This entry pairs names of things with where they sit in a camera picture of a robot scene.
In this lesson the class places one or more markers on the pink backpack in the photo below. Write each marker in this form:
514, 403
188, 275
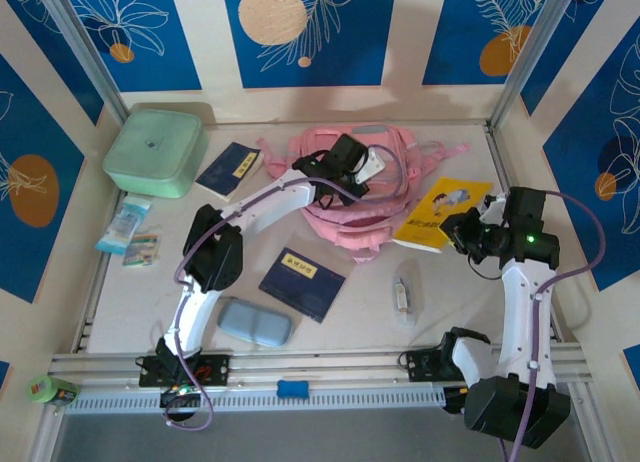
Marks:
360, 222

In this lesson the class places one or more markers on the small clear plastic bottle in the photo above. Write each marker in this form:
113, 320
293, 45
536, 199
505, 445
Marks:
401, 294

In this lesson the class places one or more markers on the thin navy book yellow label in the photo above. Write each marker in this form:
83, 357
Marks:
300, 282

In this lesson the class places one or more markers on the thick navy book yellow label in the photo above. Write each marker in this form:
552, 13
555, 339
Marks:
227, 172

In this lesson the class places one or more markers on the grey-blue pencil case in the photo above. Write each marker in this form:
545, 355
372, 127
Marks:
255, 322

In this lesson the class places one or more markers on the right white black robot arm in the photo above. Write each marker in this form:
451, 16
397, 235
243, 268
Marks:
525, 322

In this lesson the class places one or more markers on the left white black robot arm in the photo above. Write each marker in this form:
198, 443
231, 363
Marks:
270, 207

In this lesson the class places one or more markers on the mint green square case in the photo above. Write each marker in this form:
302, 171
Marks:
152, 152

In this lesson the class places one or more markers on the black controller box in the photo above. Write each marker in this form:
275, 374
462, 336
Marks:
175, 399
455, 399

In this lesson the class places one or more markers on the blue sponge block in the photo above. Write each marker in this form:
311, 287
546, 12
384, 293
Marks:
293, 388

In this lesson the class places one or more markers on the small colourful card packet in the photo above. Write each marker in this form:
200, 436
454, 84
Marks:
141, 249

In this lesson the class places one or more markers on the blue white tissue packet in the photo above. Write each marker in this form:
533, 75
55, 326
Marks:
122, 224

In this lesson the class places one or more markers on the green tape roll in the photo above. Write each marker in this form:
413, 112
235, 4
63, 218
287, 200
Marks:
47, 388

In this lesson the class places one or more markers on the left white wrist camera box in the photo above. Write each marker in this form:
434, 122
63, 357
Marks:
372, 164

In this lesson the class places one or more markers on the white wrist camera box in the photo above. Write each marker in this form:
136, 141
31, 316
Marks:
372, 164
492, 207

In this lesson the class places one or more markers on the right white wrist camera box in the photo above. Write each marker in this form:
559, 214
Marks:
492, 207

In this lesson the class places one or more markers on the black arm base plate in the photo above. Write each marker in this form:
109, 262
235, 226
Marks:
422, 364
215, 369

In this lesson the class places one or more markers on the aluminium front rail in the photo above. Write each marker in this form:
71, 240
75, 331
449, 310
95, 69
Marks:
320, 364

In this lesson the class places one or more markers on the aluminium frame post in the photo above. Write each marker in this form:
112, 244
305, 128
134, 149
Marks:
525, 52
85, 57

